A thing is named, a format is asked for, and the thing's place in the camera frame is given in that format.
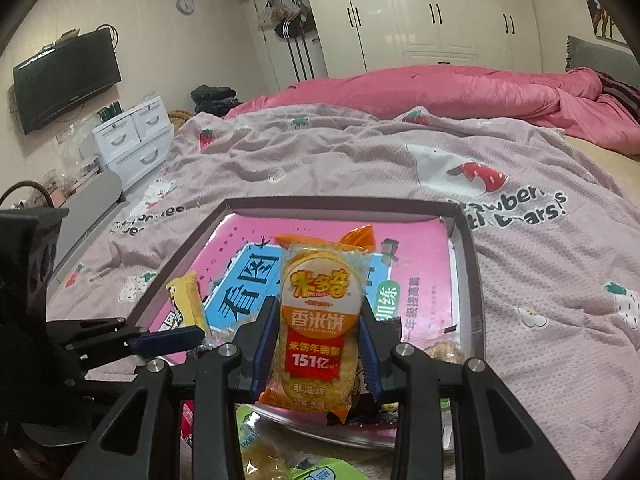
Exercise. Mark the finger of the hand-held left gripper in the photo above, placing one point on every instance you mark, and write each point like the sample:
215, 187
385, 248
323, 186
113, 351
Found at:
165, 341

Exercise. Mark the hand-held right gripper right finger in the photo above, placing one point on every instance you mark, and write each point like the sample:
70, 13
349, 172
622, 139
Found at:
369, 355

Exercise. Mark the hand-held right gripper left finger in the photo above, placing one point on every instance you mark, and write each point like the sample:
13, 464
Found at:
263, 345

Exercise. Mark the yellow candy bar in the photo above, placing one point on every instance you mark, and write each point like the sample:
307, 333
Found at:
189, 300

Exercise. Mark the orange rice cracker packet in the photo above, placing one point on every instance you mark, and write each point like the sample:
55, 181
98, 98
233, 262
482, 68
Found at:
317, 310

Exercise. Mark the shallow grey cardboard box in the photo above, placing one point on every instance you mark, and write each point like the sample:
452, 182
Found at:
472, 285

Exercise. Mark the clear wrapped round pastry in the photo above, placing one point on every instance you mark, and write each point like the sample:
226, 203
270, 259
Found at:
445, 350

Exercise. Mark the light green snack packet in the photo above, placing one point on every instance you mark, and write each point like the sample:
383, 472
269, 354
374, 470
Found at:
255, 425

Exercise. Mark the pink and blue book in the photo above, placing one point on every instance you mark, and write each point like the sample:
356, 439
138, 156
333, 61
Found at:
415, 250

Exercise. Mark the pink strawberry printed blanket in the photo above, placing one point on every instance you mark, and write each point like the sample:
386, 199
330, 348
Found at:
525, 270

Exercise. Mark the white drawer unit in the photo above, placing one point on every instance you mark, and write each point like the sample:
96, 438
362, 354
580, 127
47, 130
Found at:
132, 140

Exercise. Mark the brown woven basket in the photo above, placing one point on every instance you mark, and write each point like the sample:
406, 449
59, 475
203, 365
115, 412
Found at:
180, 119

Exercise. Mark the pile of dark clothes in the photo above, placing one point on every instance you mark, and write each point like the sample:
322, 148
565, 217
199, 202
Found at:
215, 97

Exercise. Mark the pink duvet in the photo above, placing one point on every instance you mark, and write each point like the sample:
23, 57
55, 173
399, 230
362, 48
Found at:
425, 90

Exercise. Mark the hanging bags and caps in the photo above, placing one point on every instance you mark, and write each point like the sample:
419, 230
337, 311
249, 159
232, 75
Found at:
287, 17

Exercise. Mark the white wardrobe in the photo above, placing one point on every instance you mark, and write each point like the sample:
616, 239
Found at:
425, 10

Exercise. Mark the dark striped pillow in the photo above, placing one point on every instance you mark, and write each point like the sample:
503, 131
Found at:
622, 95

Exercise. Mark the grey padded headboard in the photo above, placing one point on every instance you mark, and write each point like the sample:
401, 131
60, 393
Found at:
595, 55

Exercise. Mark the black wall television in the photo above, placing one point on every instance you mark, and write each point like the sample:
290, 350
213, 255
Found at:
67, 80

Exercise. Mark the round wall clock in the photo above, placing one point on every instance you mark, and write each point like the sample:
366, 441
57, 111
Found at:
186, 5

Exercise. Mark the wall poster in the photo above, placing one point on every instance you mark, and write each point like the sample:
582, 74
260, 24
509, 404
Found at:
602, 15

